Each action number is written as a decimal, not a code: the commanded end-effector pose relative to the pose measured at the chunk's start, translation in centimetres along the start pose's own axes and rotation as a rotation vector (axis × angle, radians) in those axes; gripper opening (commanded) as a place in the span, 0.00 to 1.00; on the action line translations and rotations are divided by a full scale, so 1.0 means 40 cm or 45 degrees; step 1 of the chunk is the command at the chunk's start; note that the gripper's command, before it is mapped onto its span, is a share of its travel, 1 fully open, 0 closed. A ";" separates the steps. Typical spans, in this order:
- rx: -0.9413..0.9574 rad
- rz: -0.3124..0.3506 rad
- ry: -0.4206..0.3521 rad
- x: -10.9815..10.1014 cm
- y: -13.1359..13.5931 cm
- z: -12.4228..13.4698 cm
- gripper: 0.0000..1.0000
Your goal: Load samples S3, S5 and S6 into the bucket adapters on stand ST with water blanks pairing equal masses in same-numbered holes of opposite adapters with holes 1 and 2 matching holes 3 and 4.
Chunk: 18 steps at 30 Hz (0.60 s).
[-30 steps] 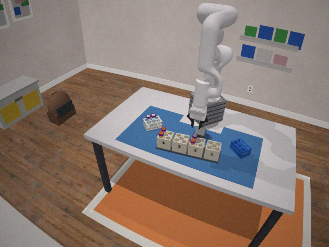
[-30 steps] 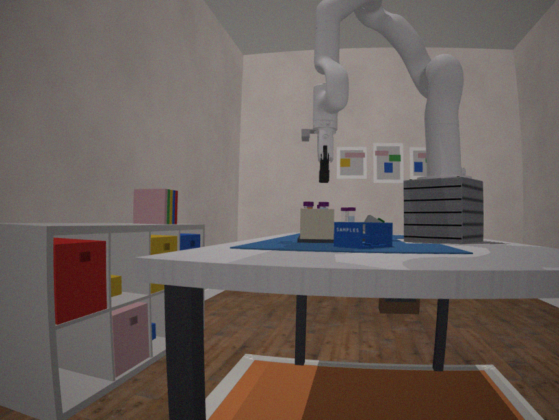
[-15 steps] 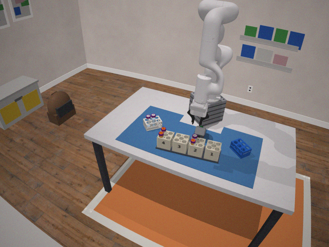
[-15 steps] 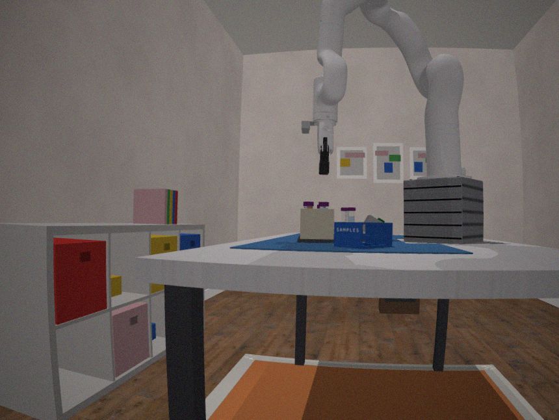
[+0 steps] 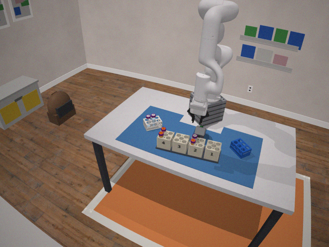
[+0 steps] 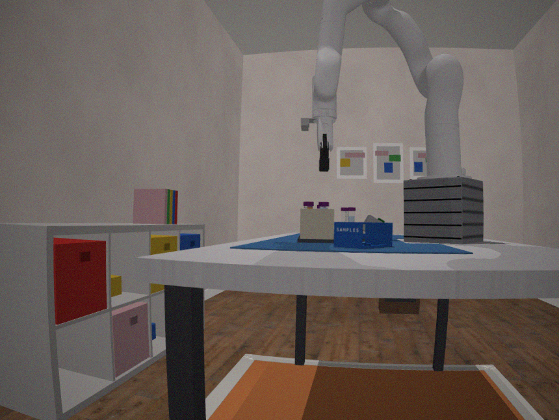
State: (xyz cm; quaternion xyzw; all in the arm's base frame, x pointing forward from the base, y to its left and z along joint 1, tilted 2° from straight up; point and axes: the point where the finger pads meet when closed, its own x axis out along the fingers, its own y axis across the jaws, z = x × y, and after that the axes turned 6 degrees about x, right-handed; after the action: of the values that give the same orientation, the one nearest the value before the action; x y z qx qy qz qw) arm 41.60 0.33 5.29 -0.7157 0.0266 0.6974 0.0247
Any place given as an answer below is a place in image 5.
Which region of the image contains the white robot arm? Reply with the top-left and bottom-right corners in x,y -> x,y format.
189,0 -> 239,111

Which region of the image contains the blue tube rack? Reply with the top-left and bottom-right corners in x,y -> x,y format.
230,138 -> 252,159

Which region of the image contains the blue flat mat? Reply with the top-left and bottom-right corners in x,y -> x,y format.
115,106 -> 263,189

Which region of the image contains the beige bucket adapter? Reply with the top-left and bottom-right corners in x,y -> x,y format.
172,133 -> 190,154
204,140 -> 222,161
157,130 -> 174,150
188,137 -> 206,158

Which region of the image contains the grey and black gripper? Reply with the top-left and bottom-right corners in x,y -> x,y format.
187,100 -> 209,124

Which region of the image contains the white tube rack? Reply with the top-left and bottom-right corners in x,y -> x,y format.
143,116 -> 162,131

